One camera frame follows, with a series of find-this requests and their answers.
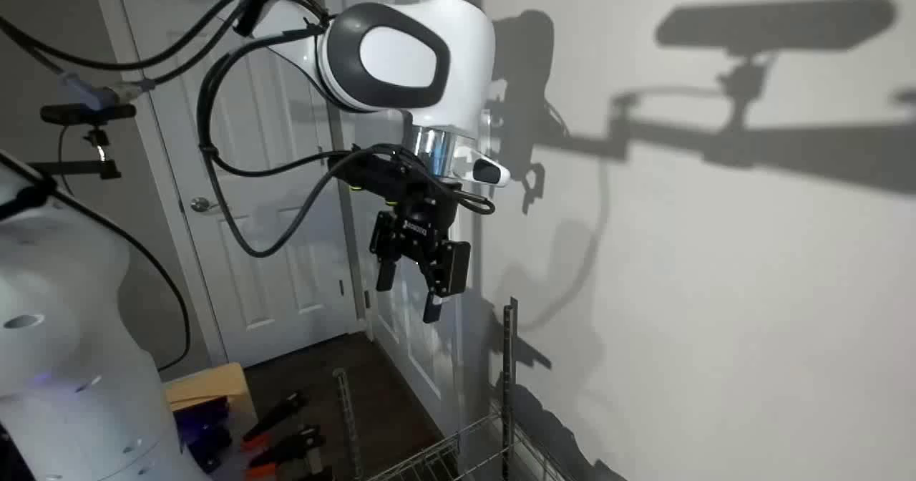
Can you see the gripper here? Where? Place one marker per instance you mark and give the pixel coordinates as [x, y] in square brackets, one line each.
[422, 217]

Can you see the silver door knob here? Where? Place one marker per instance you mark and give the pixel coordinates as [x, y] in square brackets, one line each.
[200, 205]

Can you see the black and orange clamp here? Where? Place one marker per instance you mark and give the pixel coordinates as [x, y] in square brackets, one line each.
[290, 452]
[275, 415]

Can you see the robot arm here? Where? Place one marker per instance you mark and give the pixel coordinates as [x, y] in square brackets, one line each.
[401, 59]

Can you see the white panel door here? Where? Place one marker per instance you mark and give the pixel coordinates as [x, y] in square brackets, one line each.
[422, 366]
[272, 273]

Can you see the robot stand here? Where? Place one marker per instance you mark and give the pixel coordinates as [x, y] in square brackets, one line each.
[207, 384]

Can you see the camera on mount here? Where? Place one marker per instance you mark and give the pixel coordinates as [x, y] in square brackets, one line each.
[86, 114]

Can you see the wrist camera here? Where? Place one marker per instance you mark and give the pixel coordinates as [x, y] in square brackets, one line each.
[365, 173]

